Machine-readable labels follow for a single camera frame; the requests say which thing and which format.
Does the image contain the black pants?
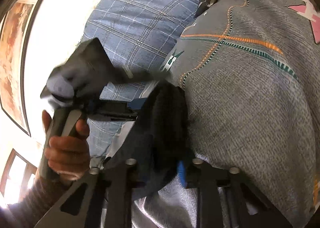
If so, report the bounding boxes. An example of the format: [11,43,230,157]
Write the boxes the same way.
[107,81,188,200]

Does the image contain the grey patterned bed sheet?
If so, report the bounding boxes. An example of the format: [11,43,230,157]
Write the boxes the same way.
[164,0,319,227]

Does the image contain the wooden framed window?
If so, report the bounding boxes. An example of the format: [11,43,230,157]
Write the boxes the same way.
[1,149,37,204]

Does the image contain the person's left hand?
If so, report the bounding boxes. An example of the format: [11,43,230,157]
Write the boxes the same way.
[43,119,91,186]

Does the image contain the blue plaid pillow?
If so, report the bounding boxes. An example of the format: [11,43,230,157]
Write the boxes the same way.
[80,0,208,158]

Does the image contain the person's left forearm brown sleeve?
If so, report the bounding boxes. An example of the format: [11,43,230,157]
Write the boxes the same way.
[4,170,73,228]

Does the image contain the framed orange wall picture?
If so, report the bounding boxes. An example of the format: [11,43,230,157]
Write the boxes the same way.
[1,0,43,136]

